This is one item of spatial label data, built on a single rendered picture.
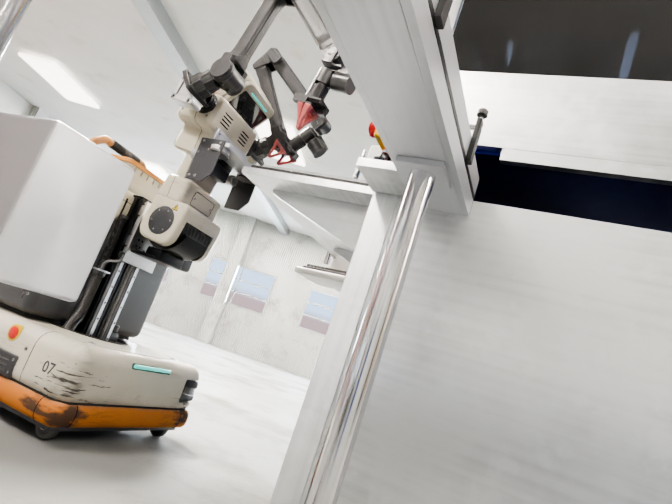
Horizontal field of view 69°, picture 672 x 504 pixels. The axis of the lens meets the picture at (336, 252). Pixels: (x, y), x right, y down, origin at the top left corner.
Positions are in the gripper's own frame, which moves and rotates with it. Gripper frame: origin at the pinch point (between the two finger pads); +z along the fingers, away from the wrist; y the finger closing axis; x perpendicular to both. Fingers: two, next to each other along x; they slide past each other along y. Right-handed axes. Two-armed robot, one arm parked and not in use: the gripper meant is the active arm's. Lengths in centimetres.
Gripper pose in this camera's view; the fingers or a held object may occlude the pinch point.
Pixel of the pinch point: (298, 127)
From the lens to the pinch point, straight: 152.0
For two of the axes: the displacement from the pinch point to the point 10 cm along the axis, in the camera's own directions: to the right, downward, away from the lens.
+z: -4.5, 8.8, -1.4
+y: 8.2, 3.5, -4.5
